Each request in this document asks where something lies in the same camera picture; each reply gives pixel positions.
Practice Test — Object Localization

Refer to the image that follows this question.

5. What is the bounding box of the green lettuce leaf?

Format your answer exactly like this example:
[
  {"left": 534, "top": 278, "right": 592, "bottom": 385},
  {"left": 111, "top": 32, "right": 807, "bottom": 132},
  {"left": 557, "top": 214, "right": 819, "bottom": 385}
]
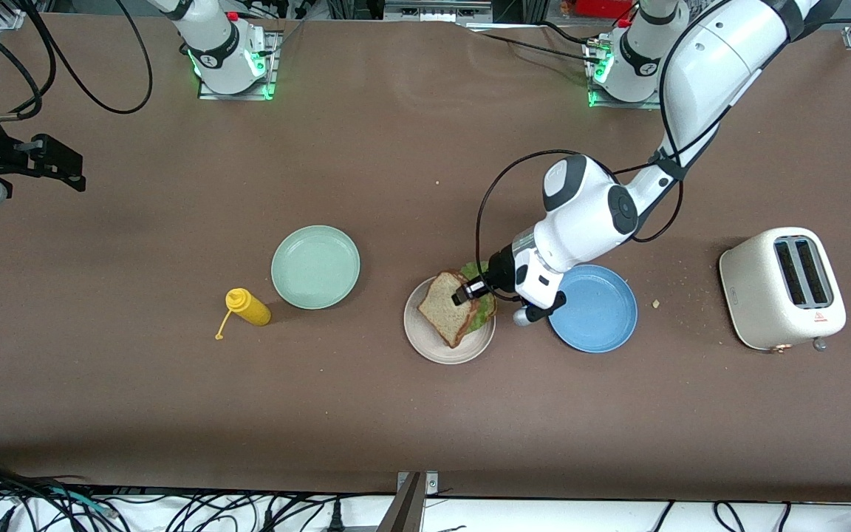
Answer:
[{"left": 459, "top": 260, "right": 499, "bottom": 335}]

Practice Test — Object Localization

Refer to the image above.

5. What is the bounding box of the yellow mustard squeeze bottle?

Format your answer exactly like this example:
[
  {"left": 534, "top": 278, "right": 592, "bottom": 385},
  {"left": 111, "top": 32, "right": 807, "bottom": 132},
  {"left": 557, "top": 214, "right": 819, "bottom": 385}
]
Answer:
[{"left": 215, "top": 287, "right": 273, "bottom": 341}]

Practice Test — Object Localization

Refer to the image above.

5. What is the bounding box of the beige plate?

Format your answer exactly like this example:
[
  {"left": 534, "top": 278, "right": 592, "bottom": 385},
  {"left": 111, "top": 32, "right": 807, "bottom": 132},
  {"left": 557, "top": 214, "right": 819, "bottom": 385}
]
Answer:
[{"left": 403, "top": 278, "right": 496, "bottom": 365}]

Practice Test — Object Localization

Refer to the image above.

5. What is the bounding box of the blue plate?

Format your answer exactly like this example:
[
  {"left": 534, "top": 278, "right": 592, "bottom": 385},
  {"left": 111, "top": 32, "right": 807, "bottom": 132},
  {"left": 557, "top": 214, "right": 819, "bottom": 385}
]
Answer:
[{"left": 546, "top": 264, "right": 639, "bottom": 354}]

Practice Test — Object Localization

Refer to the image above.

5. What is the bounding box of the mint green plate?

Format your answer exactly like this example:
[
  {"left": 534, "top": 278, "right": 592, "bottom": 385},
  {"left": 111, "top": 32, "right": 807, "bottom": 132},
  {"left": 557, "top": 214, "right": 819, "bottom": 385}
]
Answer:
[{"left": 271, "top": 225, "right": 361, "bottom": 310}]

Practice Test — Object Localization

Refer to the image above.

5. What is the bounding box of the white toaster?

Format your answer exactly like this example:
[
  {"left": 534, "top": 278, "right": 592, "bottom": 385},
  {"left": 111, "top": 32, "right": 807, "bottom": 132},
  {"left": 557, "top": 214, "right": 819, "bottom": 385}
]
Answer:
[{"left": 719, "top": 226, "right": 847, "bottom": 353}]

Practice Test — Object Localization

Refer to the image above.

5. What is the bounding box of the grey metal equipment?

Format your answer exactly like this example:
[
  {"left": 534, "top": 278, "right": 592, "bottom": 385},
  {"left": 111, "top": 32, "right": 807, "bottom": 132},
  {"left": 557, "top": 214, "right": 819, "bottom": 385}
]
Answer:
[{"left": 383, "top": 0, "right": 494, "bottom": 23}]

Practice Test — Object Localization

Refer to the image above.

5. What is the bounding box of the red box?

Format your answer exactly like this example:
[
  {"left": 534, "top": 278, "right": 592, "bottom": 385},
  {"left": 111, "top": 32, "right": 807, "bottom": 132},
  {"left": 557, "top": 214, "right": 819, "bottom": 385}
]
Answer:
[{"left": 575, "top": 0, "right": 637, "bottom": 17}]

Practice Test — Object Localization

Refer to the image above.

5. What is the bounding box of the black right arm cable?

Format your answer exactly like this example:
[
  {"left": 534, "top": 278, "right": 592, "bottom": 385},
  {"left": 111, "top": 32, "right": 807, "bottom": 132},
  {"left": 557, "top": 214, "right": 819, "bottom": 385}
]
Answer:
[{"left": 0, "top": 0, "right": 154, "bottom": 123}]

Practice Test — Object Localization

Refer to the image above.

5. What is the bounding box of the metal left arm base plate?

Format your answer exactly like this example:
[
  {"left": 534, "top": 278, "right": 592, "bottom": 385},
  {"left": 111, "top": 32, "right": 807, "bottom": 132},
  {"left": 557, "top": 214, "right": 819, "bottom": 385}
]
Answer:
[{"left": 587, "top": 37, "right": 666, "bottom": 110}]

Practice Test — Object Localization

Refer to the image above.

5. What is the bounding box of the metal table edge bracket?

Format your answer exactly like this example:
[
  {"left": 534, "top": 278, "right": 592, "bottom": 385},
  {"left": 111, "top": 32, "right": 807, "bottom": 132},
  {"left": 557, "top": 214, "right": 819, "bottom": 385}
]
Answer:
[{"left": 377, "top": 471, "right": 440, "bottom": 532}]

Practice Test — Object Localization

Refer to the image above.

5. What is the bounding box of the black cable on table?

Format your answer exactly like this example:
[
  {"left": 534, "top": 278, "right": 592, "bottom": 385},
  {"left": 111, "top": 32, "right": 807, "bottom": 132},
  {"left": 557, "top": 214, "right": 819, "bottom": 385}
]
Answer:
[{"left": 462, "top": 21, "right": 604, "bottom": 64}]

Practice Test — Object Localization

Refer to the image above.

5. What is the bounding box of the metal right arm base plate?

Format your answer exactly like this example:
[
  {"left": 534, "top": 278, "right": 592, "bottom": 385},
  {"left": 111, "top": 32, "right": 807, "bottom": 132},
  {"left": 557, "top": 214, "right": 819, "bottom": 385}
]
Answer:
[{"left": 198, "top": 30, "right": 280, "bottom": 101}]

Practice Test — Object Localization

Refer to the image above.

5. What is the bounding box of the teal cable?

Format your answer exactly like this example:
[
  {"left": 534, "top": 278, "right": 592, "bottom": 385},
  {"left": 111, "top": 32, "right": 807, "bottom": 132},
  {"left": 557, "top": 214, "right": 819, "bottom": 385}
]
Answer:
[{"left": 45, "top": 484, "right": 112, "bottom": 516}]

